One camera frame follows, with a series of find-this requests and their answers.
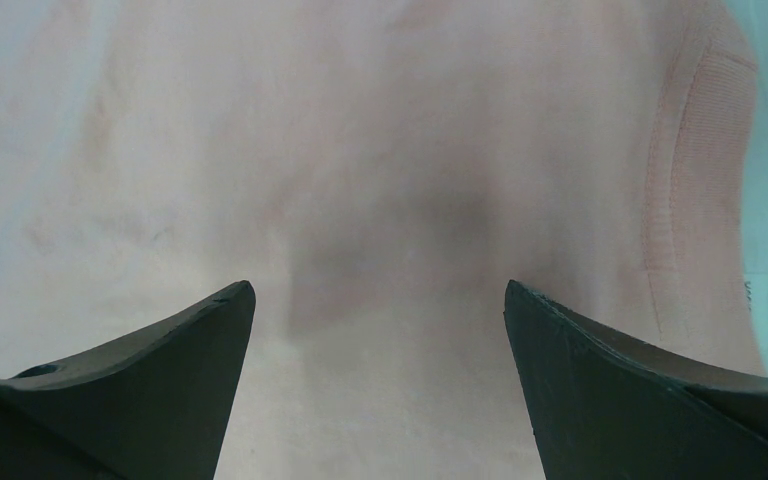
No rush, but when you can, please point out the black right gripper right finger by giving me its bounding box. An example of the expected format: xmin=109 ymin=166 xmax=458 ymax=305
xmin=504 ymin=281 xmax=768 ymax=479

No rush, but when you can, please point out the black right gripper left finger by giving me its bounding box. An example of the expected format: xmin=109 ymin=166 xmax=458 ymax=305
xmin=0 ymin=281 xmax=256 ymax=479

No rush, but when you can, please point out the salmon pink t shirt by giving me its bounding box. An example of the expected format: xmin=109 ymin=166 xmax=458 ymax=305
xmin=0 ymin=1 xmax=764 ymax=479

